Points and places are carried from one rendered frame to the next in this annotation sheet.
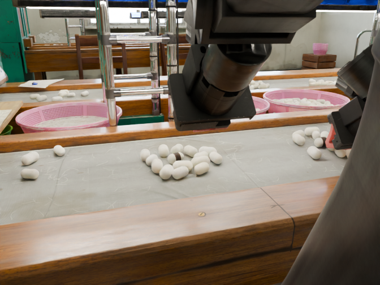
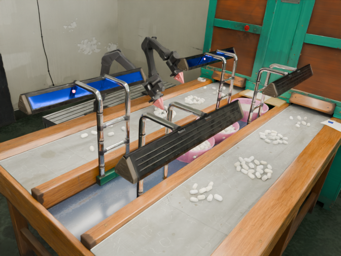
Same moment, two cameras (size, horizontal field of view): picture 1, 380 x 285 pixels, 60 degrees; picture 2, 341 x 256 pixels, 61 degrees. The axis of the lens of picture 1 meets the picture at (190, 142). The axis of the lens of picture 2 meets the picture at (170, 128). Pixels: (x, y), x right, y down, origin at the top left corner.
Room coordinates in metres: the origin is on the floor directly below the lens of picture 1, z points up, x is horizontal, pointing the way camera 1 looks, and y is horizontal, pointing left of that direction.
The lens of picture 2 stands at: (2.10, -1.27, 1.53)
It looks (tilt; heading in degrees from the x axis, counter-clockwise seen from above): 27 degrees down; 144
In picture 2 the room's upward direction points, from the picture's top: 5 degrees clockwise
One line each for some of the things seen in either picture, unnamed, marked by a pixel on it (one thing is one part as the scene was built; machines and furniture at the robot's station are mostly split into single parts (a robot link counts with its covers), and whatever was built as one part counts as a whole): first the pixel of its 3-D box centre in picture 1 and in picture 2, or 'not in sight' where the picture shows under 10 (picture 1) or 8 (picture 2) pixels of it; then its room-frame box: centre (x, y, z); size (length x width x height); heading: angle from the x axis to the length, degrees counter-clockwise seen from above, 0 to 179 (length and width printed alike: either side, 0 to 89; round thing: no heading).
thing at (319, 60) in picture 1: (318, 61); not in sight; (6.26, -2.38, 0.32); 0.42 x 0.42 x 0.64; 21
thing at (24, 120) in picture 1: (73, 129); (248, 110); (0.86, 0.32, 0.72); 0.27 x 0.27 x 0.10
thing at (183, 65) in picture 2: not in sight; (210, 57); (0.64, 0.07, 1.08); 0.62 x 0.08 x 0.07; 106
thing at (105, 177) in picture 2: not in sight; (103, 128); (0.99, -0.84, 0.90); 0.20 x 0.19 x 0.45; 106
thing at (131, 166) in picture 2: (363, 1); (192, 130); (1.45, -0.70, 1.08); 0.62 x 0.08 x 0.07; 106
